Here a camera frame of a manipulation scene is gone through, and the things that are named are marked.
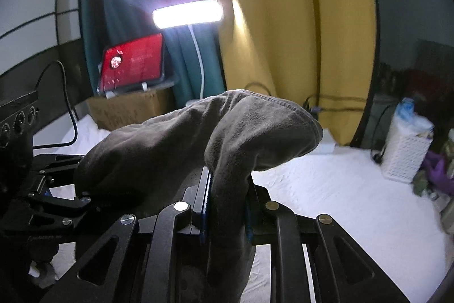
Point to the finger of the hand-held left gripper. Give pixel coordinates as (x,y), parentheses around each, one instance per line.
(60,210)
(56,170)

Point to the white plastic basket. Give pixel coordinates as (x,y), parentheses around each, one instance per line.
(404,154)

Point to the white power strip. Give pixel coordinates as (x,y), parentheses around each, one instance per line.
(328,145)

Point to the grey-green t-shirt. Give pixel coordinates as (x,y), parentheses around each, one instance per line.
(177,139)

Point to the yellow curtain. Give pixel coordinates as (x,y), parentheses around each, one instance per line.
(283,22)

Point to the blue plastic packets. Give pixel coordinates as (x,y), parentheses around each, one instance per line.
(408,111)

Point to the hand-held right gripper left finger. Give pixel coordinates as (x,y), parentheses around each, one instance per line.
(198,196)

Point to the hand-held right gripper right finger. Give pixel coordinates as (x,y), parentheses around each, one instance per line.
(257,203)

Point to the tablet with red screen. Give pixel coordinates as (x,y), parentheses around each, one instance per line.
(134,61)

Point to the white cloth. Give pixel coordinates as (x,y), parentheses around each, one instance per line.
(88,132)

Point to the purple glove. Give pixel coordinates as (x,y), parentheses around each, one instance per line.
(441,175)

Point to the cardboard box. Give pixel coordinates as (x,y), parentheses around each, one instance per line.
(124,111)

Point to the white desk lamp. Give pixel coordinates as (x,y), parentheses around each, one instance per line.
(188,13)

